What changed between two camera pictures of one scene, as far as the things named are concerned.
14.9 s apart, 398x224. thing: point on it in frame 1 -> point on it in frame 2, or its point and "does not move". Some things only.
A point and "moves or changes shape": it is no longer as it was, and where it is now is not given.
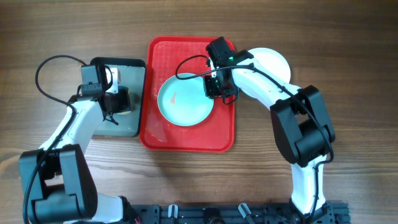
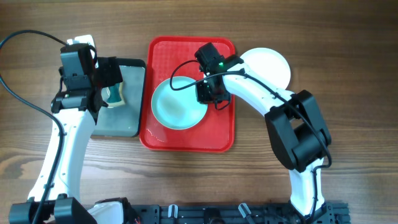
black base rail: x=234 y=214 does not move
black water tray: x=132 y=74 does not move
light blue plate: x=183 y=102 moves or changes shape
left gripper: x=124 y=106 -> x=111 y=71
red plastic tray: x=165 y=57 does not move
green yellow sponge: x=123 y=112 moves or changes shape
